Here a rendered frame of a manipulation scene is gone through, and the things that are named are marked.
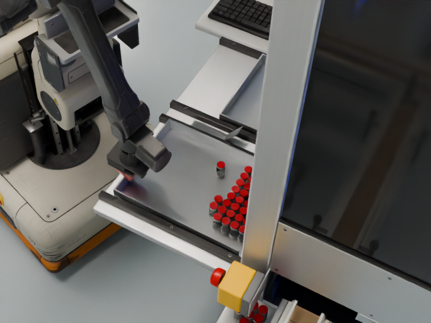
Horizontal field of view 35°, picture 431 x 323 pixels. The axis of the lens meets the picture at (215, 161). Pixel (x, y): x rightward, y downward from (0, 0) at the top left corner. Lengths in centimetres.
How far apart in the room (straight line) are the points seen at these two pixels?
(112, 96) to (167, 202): 37
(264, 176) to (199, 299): 138
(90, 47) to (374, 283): 69
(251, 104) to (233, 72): 13
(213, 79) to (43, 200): 83
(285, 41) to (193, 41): 239
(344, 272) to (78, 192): 134
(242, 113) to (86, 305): 103
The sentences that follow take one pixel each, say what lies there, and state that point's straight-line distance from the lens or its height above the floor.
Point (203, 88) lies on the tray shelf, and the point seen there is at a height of 88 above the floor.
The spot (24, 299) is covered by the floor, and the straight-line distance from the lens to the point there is 260.
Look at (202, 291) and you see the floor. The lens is 254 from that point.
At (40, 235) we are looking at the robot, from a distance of 240.
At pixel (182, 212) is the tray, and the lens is 166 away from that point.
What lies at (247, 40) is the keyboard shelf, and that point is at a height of 80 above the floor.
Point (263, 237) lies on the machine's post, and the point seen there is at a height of 113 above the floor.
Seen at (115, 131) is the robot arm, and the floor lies 113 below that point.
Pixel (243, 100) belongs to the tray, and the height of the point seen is 88.
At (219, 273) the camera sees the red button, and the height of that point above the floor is 101.
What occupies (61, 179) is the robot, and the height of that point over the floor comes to 28.
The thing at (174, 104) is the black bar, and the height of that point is 90.
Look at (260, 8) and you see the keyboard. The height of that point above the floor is 83.
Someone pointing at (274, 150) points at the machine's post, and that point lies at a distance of 113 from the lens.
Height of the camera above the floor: 228
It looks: 53 degrees down
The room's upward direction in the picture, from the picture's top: 3 degrees clockwise
